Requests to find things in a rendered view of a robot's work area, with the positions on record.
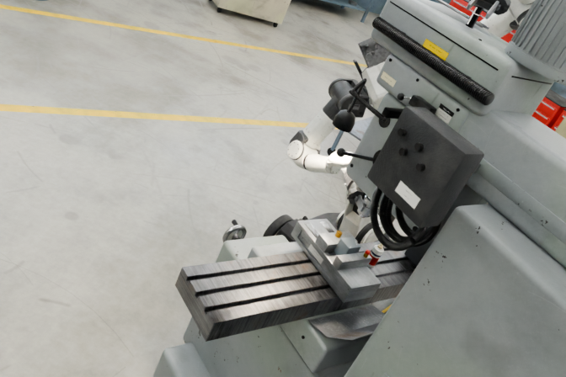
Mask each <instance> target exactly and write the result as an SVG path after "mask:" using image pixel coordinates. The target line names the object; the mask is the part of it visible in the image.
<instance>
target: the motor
mask: <svg viewBox="0 0 566 377"><path fill-rule="evenodd" d="M511 40H512V41H510V42H509V44H508V45H507V46H506V48H505V53H506V54H507V55H508V56H509V57H511V58H512V59H513V60H515V61H517V62H518V63H520V64H521V65H522V66H525V67H526V68H528V69H530V70H532V71H534V72H535V73H537V74H539V75H541V76H543V77H546V78H548V79H550V80H552V81H554V82H557V83H560V84H562V85H564V86H566V0H535V1H534V3H533V4H532V5H531V7H530V9H529V11H528V12H527V14H526V16H525V17H524V19H523V20H522V22H521V24H520V26H519V27H518V29H517V31H516V32H515V34H514V35H513V37H512V39H511Z"/></svg>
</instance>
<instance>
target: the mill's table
mask: <svg viewBox="0 0 566 377"><path fill-rule="evenodd" d="M378 244H381V243H380V242H368V243H361V244H359V245H360V246H361V248H360V250H359V251H358V252H365V251H366V250H369V251H370V252H371V250H372V249H373V247H374V246H375V245H378ZM382 246H383V245H382ZM383 249H384V252H383V253H382V255H381V256H380V258H379V260H378V261H377V263H376V265H375V267H374V268H370V267H368V266H367V267H368V268H369V269H370V270H371V271H372V272H373V273H374V274H375V276H376V277H377V278H378V279H379V281H380V282H381V285H380V286H379V288H378V290H377V291H376V293H375V294H374V296H373V297H370V298H365V299H361V300H353V301H349V302H345V303H344V302H342V300H341V299H340V298H339V297H338V296H337V294H336V293H335V292H334V290H333V289H332V288H331V286H330V285H329V284H328V282H327V281H326V279H325V278H324V277H323V276H322V275H321V274H320V272H319V271H318V269H317V268H316V267H315V265H314V264H313V263H312V261H311V260H310V259H309V257H308V256H307V254H306V253H305V252H304V251H303V252H291V253H284V254H277V255H271V256H264V257H258V258H245V259H239V260H232V261H226V262H219V263H208V264H201V265H195V266H188V267H182V268H181V271H180V273H179V276H178V279H177V281H176V284H175V286H176V288H177V290H178V292H179V294H180V295H181V297H182V299H183V301H184V303H185V304H186V306H187V308H188V310H189V312H190V314H191V315H192V317H193V319H194V321H195V323H196V325H197V326H198V328H199V330H200V332H201V334H202V336H203V338H204V339H205V340H206V342H207V341H211V340H215V339H218V338H223V337H229V336H232V335H237V334H240V333H244V332H251V331H254V330H258V329H262V328H266V327H272V326H276V325H280V324H283V323H287V322H291V321H298V320H301V319H305V318H308V317H313V316H319V315H323V314H327V313H330V312H334V311H341V310H344V309H349V308H352V307H356V306H359V305H366V304H370V303H374V302H378V301H381V300H388V299H391V298H395V297H397V296H398V294H399V292H400V291H401V289H402V288H403V286H404V285H405V284H406V282H407V281H408V279H409V277H410V276H411V274H412V273H413V271H414V270H415V269H416V267H417V266H416V265H415V264H414V263H413V262H412V261H411V260H410V259H409V258H408V257H407V256H406V255H405V254H404V253H405V252H406V251H407V250H404V251H393V250H390V249H387V248H386V247H384V246H383Z"/></svg>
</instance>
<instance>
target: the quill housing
mask: <svg viewBox="0 0 566 377"><path fill-rule="evenodd" d="M385 107H388V108H396V109H404V108H405V107H406V105H404V104H403V103H402V102H400V101H399V100H398V99H397V98H395V97H394V96H393V95H391V94H390V93H387V94H386V95H385V96H384V97H383V99H382V101H381V103H380V105H379V107H378V109H377V111H378V112H379V113H380V114H381V113H382V111H383V110H384V108H385ZM397 121H398V119H390V118H387V121H386V122H385V123H384V122H382V121H381V120H380V119H379V118H378V117H377V116H375V115H374V116H373V118H372V120H371V123H370V124H369V126H368V128H367V130H366V132H365V134H364V135H363V137H362V139H361V141H360V144H359V145H358V147H357V149H356V150H355V154H359V155H363V156H367V157H374V155H375V153H376V152H377V151H379V150H381V149H382V148H383V146H384V144H385V142H386V140H387V138H388V137H389V135H390V133H391V131H392V129H393V127H394V125H395V124H396V122H397ZM372 166H373V163H372V161H367V160H364V159H360V158H356V157H352V158H351V160H350V163H349V165H348V167H347V168H346V172H347V175H348V176H349V177H350V178H351V179H352V180H353V181H354V182H355V183H356V185H357V186H358V187H359V188H360V189H361V190H362V191H363V192H364V193H365V194H366V195H367V196H368V197H369V198H370V199H371V198H372V195H373V192H374V191H375V189H376V185H375V184H374V183H373V182H372V181H371V180H370V179H369V178H368V177H367V175H368V173H369V172H370V170H371V167H372Z"/></svg>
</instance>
